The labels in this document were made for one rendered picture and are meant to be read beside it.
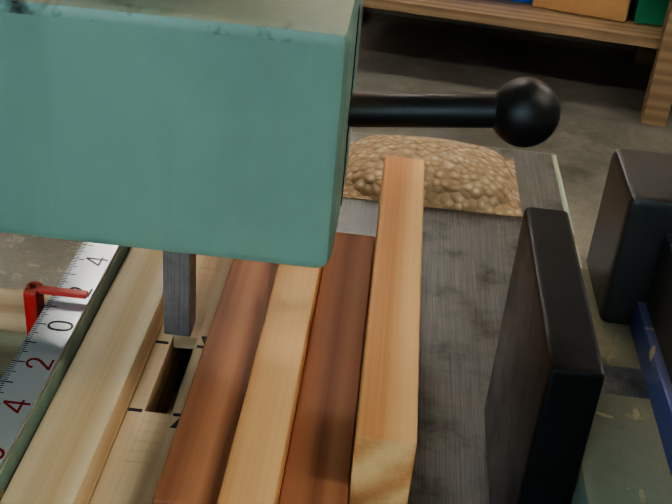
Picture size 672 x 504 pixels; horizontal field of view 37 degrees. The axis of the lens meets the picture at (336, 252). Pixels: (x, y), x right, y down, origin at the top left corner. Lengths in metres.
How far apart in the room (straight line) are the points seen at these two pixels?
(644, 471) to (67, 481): 0.16
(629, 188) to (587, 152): 2.54
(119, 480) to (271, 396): 0.05
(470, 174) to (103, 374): 0.28
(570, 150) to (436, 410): 2.49
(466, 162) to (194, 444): 0.30
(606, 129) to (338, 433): 2.77
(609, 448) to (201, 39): 0.16
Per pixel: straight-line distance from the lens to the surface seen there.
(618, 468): 0.30
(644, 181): 0.34
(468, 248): 0.50
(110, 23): 0.26
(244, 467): 0.28
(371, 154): 0.55
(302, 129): 0.26
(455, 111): 0.29
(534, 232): 0.33
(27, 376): 0.32
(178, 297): 0.33
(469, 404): 0.40
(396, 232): 0.37
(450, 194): 0.53
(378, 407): 0.29
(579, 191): 2.65
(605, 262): 0.35
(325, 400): 0.32
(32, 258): 2.20
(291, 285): 0.35
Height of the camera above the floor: 1.15
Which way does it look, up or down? 31 degrees down
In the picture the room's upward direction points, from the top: 5 degrees clockwise
